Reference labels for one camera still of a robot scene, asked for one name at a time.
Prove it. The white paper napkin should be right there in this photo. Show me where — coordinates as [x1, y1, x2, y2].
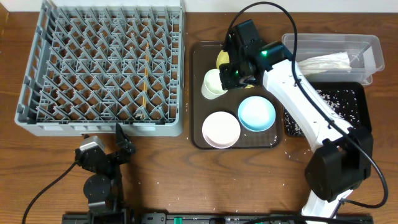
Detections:
[297, 52, 351, 75]

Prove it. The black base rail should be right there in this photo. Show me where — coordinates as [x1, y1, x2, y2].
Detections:
[61, 212, 374, 224]

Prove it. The light blue bowl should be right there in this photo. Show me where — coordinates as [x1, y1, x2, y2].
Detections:
[238, 96, 276, 132]

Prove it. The yellow round plate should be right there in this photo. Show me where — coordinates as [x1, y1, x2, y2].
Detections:
[216, 50, 254, 90]

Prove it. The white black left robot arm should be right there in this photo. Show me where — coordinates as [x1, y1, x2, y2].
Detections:
[75, 124, 136, 215]

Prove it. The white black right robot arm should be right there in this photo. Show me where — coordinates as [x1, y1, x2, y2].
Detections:
[220, 40, 374, 218]

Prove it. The grey plastic dish rack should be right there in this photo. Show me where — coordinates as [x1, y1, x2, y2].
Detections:
[14, 1, 185, 137]

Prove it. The white pink bowl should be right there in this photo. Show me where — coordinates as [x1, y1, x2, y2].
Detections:
[201, 111, 241, 149]

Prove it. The dark brown serving tray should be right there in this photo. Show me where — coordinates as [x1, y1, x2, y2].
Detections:
[189, 42, 282, 149]

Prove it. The clear plastic waste bin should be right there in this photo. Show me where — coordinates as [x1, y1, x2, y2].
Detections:
[296, 34, 385, 85]

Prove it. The black waste tray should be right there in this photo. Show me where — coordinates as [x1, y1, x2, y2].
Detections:
[282, 81, 372, 138]

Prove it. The pale green cup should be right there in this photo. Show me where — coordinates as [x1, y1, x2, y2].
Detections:
[201, 69, 227, 100]

